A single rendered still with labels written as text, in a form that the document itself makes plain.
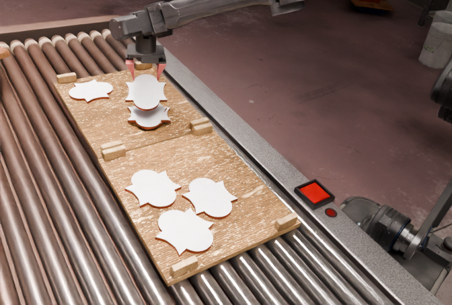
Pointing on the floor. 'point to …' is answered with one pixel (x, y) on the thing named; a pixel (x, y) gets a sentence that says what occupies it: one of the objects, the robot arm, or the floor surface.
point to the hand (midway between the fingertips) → (145, 78)
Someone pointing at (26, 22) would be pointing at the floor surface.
